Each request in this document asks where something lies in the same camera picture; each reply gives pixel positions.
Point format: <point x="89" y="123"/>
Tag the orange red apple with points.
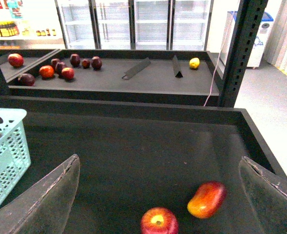
<point x="46" y="71"/>

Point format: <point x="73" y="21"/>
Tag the white grocery shelf with jars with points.
<point x="30" y="24"/>

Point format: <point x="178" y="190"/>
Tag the red apple far left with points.
<point x="16" y="60"/>

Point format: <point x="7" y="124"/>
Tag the dark red apple behind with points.
<point x="54" y="62"/>

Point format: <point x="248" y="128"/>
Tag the red yellow apple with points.
<point x="159" y="220"/>

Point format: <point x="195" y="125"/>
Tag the black near display tray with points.
<point x="134" y="157"/>

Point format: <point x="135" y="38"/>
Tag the black perforated rack post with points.
<point x="249" y="17"/>

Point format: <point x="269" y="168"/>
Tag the dark red apple front left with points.
<point x="26" y="79"/>

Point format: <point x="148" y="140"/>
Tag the bright red apple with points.
<point x="68" y="73"/>

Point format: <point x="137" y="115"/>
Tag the dark red apple middle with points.
<point x="59" y="67"/>

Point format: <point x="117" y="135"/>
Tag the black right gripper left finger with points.
<point x="44" y="208"/>

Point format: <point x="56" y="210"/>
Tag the dark red apple tall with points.
<point x="75" y="60"/>

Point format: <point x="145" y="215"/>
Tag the flat black divider bar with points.
<point x="136" y="69"/>

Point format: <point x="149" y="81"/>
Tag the red orange mango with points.
<point x="207" y="200"/>

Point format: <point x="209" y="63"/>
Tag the dark red apple right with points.
<point x="96" y="63"/>

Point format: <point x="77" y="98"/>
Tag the black triangular divider bar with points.
<point x="176" y="67"/>

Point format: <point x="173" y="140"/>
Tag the light blue plastic basket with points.
<point x="14" y="152"/>

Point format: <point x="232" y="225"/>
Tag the black far display tray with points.
<point x="155" y="84"/>

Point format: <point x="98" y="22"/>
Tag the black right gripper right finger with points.
<point x="267" y="195"/>

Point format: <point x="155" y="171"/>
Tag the small dark red apple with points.
<point x="85" y="63"/>

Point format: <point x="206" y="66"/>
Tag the glass door refrigerator row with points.
<point x="135" y="24"/>

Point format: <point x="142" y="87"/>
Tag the black display tray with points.
<point x="134" y="157"/>
<point x="155" y="84"/>

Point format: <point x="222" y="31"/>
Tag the yellow lemon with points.
<point x="194" y="63"/>

